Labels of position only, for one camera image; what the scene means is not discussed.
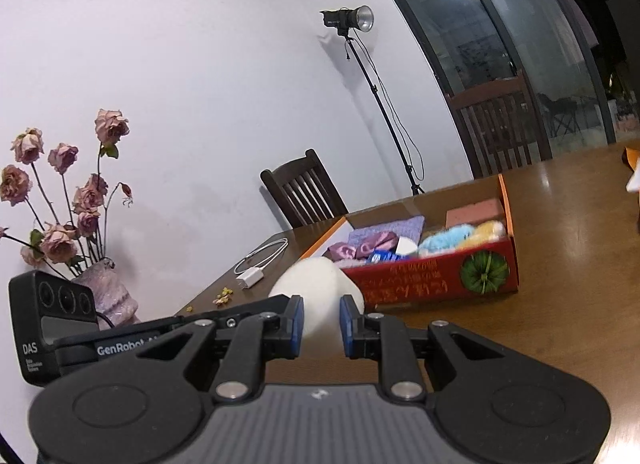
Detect studio light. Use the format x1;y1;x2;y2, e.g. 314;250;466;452
320;5;375;37

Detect yellow dried petals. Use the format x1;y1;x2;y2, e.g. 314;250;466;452
185;286;235;313

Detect dark wooden chair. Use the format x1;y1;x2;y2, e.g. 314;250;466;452
445;70;553;180
260;149;349;230

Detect white charger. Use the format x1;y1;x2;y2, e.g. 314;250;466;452
236;268;266;290

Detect black light stand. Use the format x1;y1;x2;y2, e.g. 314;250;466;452
342;36;426;196

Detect bunch of dried pink roses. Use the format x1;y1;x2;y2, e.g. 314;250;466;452
0;109;135;279

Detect blue packet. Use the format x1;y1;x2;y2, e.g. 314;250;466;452
366;250;411;265

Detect glass sliding door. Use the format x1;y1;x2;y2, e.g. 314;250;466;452
360;0;618;180

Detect pink glitter vase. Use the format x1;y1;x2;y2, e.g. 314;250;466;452
70;258;141;330

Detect white soft cushion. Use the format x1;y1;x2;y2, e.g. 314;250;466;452
268;257;365;357

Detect red cardboard box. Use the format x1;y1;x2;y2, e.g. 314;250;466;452
298;174;521;312

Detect purple satin bow pillow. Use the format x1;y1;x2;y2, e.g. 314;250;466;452
325;233;401;263

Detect white charger cable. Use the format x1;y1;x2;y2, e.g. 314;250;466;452
234;239;289;277

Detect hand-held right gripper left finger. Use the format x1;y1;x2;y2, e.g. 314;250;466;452
135;295;305;404

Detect orange paper packet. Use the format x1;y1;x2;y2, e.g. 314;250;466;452
621;144;640;193

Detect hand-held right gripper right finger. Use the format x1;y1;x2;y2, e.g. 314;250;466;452
339;295;506;404

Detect lavender knit pillow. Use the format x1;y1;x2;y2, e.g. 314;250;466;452
346;215;426;245

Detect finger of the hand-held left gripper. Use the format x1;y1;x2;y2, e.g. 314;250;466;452
175;295;291;340

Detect black folding chair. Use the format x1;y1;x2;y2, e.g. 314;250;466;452
537;93;596;137

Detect blue fluffy plush toy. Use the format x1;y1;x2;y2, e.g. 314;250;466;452
417;225;476;252

